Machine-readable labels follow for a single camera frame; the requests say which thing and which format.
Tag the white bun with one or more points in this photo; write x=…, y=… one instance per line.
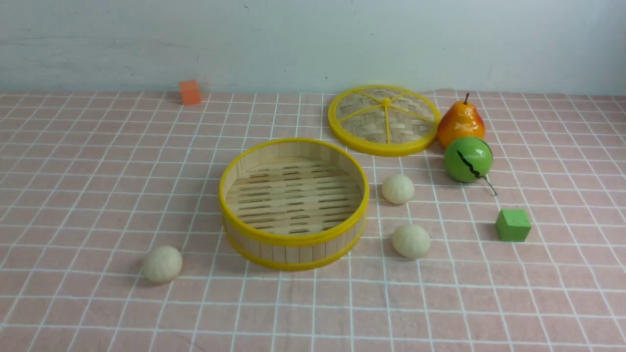
x=162, y=265
x=398, y=189
x=411, y=241

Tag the bamboo steamer tray yellow rim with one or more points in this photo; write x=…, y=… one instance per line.
x=294, y=203

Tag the woven steamer lid yellow rim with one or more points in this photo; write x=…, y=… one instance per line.
x=383, y=120

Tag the orange foam cube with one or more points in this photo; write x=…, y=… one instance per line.
x=190, y=93

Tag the orange yellow toy pear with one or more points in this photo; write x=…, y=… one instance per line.
x=461, y=120

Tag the green foam cube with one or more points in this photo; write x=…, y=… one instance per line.
x=513, y=225

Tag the pink checked tablecloth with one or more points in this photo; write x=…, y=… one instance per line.
x=91, y=182

